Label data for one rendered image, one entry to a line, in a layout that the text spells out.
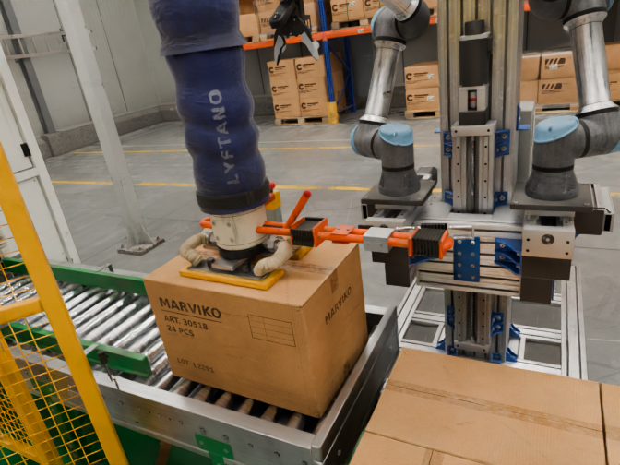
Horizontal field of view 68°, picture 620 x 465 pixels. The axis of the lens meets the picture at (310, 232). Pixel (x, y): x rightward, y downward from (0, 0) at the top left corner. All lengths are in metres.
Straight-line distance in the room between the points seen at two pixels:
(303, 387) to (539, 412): 0.67
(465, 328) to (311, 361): 0.86
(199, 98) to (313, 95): 7.93
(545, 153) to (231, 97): 0.94
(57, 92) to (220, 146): 10.22
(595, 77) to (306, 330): 1.12
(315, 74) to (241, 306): 7.94
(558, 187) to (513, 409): 0.67
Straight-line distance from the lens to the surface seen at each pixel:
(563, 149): 1.57
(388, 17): 1.79
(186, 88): 1.31
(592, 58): 1.68
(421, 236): 1.19
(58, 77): 11.53
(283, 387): 1.48
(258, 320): 1.36
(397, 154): 1.64
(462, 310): 1.98
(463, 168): 1.72
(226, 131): 1.31
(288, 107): 9.48
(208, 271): 1.47
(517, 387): 1.60
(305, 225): 1.34
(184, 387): 1.74
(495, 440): 1.45
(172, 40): 1.30
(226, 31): 1.30
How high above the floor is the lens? 1.60
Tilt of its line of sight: 23 degrees down
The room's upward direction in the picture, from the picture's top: 8 degrees counter-clockwise
